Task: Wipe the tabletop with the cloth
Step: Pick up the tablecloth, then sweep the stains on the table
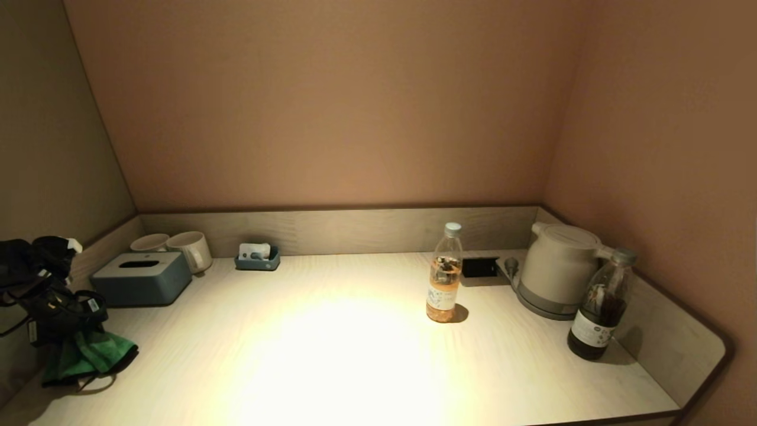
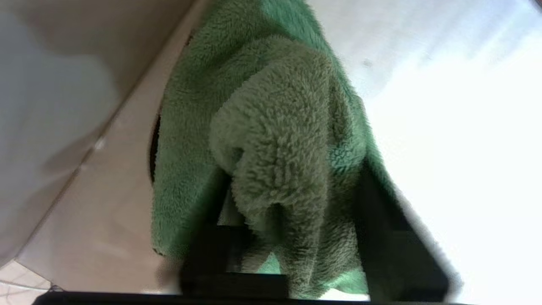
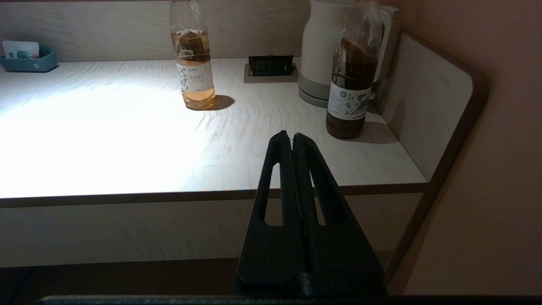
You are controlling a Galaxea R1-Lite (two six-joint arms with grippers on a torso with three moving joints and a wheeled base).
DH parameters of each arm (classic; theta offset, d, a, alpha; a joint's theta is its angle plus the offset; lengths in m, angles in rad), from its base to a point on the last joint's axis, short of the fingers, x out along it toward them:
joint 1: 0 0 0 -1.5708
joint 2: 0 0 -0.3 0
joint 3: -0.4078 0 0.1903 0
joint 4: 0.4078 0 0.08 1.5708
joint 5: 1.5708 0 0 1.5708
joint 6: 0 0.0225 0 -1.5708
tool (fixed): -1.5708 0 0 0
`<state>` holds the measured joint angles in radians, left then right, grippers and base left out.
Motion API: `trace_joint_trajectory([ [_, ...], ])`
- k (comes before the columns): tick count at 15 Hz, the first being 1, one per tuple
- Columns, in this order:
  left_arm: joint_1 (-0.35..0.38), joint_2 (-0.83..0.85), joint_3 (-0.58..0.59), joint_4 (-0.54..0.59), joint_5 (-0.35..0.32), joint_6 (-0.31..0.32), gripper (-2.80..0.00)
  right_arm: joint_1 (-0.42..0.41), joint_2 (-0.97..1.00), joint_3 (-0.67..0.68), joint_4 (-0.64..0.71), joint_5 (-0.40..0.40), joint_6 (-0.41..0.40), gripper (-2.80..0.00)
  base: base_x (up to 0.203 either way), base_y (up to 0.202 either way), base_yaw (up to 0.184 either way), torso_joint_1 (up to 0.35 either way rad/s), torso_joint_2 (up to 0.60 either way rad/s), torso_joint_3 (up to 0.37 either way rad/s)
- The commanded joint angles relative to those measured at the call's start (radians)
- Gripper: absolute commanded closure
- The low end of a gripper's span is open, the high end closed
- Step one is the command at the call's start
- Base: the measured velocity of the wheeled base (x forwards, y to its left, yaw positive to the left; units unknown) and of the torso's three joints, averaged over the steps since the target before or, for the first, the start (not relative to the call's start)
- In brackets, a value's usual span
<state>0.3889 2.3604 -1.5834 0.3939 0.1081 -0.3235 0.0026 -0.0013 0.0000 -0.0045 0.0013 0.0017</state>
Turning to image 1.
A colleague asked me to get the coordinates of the green microfibre cloth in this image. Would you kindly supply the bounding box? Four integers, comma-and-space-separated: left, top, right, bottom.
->
41, 328, 139, 388

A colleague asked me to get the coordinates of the blue-grey tissue box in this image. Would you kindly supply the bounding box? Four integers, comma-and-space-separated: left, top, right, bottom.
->
90, 252, 193, 308

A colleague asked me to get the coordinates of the white ceramic mug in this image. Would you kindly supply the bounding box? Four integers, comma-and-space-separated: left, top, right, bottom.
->
166, 231, 213, 275
130, 234, 170, 254

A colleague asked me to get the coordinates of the small blue tray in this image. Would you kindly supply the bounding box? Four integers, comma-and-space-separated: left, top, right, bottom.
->
234, 246, 280, 272

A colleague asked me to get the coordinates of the clear bottle orange tea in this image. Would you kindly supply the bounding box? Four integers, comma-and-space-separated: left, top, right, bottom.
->
426, 222, 463, 324

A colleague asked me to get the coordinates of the black recessed power socket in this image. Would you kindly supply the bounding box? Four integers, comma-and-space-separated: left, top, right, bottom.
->
461, 257, 499, 279

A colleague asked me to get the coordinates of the grey kettle base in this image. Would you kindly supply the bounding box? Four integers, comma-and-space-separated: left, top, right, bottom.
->
515, 278, 583, 321

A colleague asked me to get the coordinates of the white electric kettle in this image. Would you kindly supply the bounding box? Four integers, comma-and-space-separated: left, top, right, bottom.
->
520, 222, 616, 306

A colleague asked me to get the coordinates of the dark drink bottle white label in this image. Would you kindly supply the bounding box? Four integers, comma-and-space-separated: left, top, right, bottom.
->
567, 248, 638, 361

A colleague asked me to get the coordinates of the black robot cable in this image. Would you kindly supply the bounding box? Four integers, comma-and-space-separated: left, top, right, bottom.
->
0, 287, 37, 339

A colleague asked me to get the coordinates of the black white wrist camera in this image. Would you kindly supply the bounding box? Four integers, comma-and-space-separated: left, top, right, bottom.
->
33, 235, 83, 270

